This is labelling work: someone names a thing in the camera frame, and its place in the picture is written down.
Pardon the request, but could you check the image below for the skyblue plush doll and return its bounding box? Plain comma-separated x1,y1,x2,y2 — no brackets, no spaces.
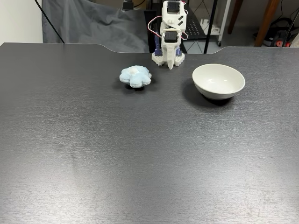
119,66,153,89

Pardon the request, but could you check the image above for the white bowl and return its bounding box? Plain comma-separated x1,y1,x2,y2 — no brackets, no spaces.
192,63,246,100

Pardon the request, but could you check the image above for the black perforated metal rack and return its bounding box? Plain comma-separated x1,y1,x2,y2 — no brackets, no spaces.
143,0,217,55

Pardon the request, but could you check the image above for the brown wooden furniture leg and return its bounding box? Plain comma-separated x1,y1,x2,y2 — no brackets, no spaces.
254,0,282,47
228,0,245,35

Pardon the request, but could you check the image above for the grey cloth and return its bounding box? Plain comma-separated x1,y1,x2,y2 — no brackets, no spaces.
42,0,155,54

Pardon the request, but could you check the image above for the black red vacuum cleaner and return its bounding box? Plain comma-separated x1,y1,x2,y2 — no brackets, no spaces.
253,16,295,47

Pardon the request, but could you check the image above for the black tripod leg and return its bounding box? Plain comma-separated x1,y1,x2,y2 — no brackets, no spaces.
34,0,65,44
286,9,299,45

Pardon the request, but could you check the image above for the red black servo cable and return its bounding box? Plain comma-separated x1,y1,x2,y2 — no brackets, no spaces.
180,9,189,41

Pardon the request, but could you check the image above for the white red servo cable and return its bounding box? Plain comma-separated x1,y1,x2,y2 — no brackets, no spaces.
147,15,164,39

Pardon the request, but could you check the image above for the white cart frame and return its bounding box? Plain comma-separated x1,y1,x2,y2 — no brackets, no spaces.
200,0,232,47

